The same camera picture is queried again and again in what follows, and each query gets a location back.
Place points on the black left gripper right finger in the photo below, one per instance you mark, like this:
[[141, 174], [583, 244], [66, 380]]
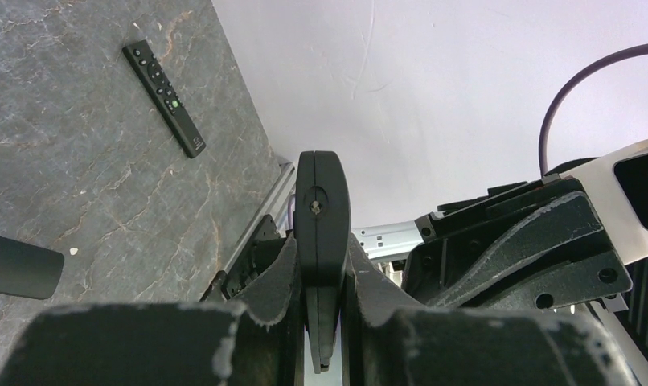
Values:
[[376, 296]]

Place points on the black remote with buttons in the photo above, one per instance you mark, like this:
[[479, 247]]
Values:
[[153, 78]]

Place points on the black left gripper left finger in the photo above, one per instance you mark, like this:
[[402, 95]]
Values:
[[273, 298]]

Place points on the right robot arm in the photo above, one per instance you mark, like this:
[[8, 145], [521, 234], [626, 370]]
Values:
[[389, 245]]

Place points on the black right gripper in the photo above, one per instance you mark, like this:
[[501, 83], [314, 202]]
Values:
[[526, 246]]

